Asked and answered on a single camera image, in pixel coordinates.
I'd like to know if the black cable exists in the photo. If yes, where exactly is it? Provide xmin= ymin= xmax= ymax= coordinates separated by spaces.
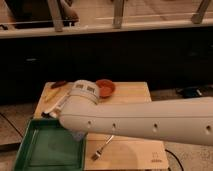
xmin=165 ymin=148 xmax=185 ymax=171

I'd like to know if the green plastic tray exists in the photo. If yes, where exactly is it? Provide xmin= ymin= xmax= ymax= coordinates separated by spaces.
xmin=12 ymin=119 xmax=85 ymax=171

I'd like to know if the blue power box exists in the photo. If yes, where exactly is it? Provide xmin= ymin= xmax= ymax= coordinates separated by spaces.
xmin=181 ymin=88 xmax=203 ymax=98

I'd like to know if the silver fork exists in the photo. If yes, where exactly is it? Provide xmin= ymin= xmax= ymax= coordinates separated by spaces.
xmin=91 ymin=135 xmax=114 ymax=161

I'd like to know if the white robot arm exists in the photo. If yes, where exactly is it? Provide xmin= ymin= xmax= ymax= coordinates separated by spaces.
xmin=59 ymin=80 xmax=213 ymax=146

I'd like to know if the blue sponge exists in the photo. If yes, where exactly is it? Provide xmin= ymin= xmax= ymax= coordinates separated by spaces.
xmin=72 ymin=131 xmax=87 ymax=141

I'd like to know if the wooden table board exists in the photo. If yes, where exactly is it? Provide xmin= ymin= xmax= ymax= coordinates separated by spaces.
xmin=33 ymin=81 xmax=170 ymax=171

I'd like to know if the dark red sausage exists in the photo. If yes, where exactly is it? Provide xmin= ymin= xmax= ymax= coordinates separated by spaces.
xmin=51 ymin=81 xmax=68 ymax=89

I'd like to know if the orange bowl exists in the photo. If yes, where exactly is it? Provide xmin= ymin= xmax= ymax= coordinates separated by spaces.
xmin=96 ymin=79 xmax=115 ymax=98

